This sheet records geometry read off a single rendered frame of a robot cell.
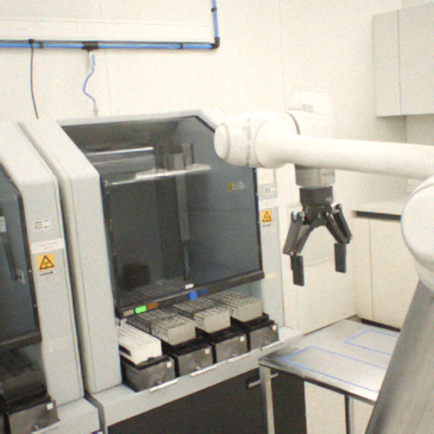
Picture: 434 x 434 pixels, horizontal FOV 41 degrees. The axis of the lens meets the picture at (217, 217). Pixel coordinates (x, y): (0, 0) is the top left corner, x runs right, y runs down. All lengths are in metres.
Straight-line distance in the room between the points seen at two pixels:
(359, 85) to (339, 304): 1.54
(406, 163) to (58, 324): 1.19
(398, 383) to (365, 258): 3.33
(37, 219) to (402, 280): 2.82
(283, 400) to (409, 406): 1.43
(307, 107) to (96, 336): 1.04
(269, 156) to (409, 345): 0.46
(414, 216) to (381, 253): 3.39
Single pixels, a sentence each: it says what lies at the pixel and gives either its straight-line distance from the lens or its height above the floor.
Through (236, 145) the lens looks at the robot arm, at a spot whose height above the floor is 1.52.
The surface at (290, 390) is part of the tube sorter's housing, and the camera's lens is 2.37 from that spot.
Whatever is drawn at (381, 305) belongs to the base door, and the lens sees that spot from 4.27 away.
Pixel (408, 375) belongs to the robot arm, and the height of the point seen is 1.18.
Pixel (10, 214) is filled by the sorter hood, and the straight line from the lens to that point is 1.76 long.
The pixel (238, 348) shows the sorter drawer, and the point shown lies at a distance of 2.14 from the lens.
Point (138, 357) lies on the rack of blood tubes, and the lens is 1.97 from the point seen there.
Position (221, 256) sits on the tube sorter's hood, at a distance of 2.11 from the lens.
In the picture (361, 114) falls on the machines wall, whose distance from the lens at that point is 4.30.
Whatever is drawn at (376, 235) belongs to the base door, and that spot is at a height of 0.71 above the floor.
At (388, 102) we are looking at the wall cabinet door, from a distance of 4.34.
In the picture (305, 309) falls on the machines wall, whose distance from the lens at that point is 4.06.
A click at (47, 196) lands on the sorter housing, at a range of 1.80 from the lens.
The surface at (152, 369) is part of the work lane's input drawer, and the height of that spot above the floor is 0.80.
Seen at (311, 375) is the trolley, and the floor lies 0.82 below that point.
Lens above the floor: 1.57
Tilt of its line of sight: 9 degrees down
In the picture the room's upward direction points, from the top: 5 degrees counter-clockwise
